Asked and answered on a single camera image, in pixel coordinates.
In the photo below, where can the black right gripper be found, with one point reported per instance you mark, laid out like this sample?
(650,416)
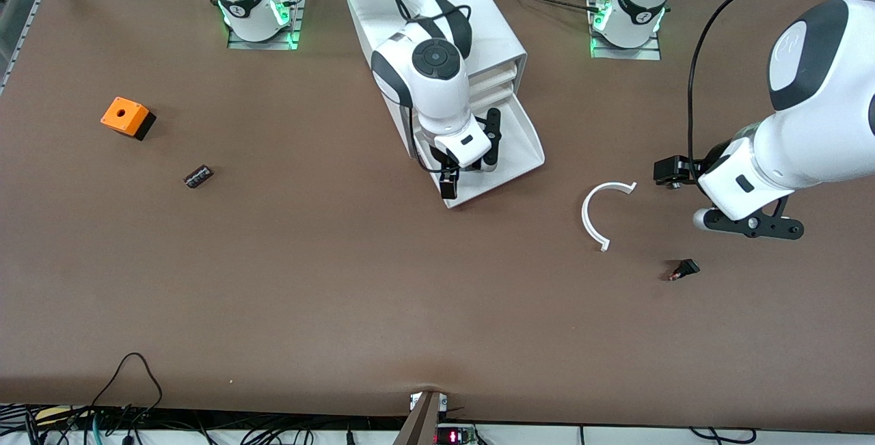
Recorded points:
(443,158)

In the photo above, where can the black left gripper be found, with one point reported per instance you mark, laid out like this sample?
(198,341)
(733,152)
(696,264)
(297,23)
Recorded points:
(708,157)

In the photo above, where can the white plastic drawer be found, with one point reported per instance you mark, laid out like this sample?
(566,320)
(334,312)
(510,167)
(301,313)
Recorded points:
(519,144)
(492,95)
(495,74)

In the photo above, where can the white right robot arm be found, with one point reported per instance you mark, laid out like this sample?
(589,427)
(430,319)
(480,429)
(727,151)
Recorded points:
(424,89)

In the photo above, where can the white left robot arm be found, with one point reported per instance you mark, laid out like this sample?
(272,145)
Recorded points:
(820,124)

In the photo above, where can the black square push button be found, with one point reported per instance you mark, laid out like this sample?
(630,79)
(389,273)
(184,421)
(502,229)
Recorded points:
(689,267)

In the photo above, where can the white drawer cabinet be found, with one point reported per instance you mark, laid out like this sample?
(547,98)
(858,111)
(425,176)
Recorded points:
(499,28)

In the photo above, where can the brown wedge bar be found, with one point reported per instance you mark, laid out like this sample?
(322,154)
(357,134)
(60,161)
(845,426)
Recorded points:
(420,424)

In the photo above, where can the device with red display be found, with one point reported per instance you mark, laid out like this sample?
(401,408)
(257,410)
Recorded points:
(454,437)

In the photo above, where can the small black terminal block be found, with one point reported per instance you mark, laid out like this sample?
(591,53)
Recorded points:
(198,176)

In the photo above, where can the orange box with hole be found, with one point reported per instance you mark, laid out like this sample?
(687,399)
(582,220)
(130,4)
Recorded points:
(123,115)

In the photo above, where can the white semicircular plastic bracket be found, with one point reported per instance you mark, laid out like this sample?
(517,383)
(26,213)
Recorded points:
(586,219)

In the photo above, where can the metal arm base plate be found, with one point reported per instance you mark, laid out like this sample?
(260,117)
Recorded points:
(625,54)
(266,45)

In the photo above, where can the aluminium frame rail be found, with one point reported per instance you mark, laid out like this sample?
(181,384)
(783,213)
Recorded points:
(22,38)

